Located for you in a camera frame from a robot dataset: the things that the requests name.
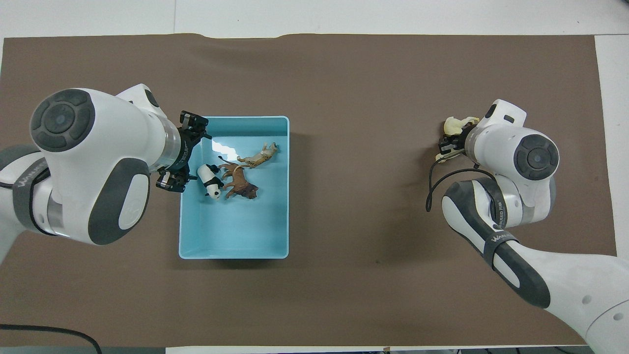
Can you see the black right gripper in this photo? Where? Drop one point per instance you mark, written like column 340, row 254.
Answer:
column 462, row 142

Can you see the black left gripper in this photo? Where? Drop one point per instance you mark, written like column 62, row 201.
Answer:
column 184, row 147

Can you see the cream horse toy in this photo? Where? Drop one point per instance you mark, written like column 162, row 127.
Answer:
column 457, row 125

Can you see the black white panda toy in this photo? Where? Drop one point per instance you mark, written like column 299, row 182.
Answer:
column 210, row 181

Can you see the brown lion toy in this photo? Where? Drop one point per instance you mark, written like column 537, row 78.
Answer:
column 241, row 184

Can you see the orange spotted tiger toy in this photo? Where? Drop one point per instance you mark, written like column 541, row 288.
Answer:
column 255, row 158

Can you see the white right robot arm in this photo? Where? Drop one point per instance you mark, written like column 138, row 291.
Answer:
column 535, row 157

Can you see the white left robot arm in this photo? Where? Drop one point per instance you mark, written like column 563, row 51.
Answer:
column 113, row 137

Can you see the light blue storage box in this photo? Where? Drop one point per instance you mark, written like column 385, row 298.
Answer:
column 236, row 231

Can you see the brown table mat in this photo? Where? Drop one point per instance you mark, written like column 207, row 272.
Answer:
column 344, row 196

